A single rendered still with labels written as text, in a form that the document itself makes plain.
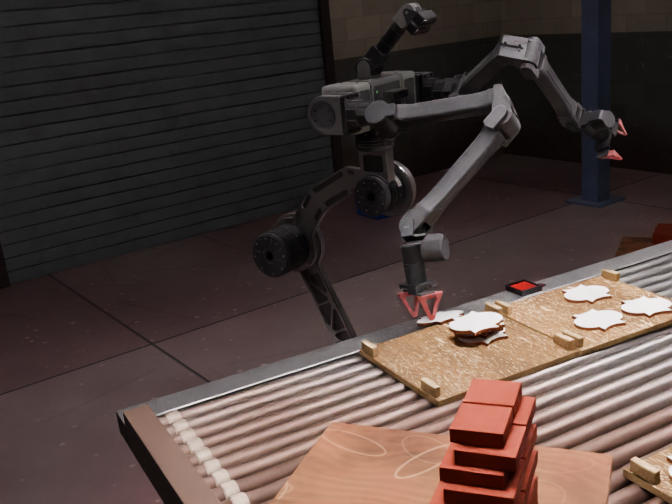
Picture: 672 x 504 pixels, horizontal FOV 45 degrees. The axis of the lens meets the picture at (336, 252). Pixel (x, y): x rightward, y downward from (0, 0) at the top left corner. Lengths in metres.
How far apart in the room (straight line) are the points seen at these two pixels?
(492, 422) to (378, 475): 0.38
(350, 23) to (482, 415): 6.71
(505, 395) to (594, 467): 0.34
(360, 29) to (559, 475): 6.58
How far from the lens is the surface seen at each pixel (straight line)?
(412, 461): 1.42
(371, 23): 7.78
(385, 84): 2.73
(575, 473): 1.39
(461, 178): 2.22
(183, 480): 1.63
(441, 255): 2.15
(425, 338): 2.12
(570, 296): 2.35
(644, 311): 2.26
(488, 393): 1.12
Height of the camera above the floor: 1.80
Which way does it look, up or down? 17 degrees down
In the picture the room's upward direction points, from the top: 5 degrees counter-clockwise
